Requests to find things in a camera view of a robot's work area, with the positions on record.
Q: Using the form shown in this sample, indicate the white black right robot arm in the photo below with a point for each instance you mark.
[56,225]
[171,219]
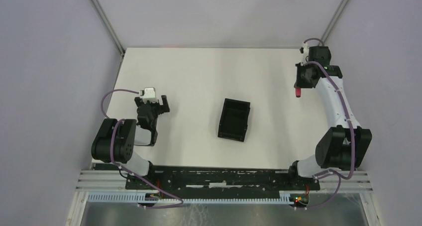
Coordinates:
[308,168]

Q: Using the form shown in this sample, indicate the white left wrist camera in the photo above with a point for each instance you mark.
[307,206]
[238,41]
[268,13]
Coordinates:
[148,93]

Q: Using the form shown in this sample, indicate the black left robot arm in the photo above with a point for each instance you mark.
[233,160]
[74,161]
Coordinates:
[115,142]

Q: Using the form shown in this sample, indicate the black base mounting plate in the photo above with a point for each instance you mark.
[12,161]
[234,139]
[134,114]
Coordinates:
[226,183]

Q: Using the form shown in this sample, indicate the aluminium corner post left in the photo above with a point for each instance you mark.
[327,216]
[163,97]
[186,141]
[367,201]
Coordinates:
[107,24]

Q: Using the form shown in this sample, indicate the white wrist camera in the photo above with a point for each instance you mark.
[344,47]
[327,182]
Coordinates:
[304,49]
[148,93]

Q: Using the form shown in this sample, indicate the aluminium frame rail front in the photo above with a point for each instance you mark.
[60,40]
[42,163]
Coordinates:
[111,181]

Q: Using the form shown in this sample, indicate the aluminium corner post right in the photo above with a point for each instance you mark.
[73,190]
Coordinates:
[334,19]

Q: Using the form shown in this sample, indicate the black plastic bin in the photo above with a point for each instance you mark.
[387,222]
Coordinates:
[233,122]

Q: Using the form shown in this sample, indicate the red handled screwdriver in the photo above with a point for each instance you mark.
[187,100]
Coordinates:
[298,92]

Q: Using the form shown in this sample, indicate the white slotted cable duct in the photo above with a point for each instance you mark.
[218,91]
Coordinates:
[143,197]

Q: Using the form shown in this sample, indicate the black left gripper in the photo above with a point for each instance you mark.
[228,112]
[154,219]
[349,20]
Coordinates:
[161,109]

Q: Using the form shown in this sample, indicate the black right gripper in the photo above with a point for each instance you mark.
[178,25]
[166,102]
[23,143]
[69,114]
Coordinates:
[299,83]

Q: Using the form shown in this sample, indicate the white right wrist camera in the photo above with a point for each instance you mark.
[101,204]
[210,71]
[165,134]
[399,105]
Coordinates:
[304,49]

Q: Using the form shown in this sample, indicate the aluminium corner post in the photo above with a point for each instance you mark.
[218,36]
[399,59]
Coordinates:
[334,19]
[107,24]

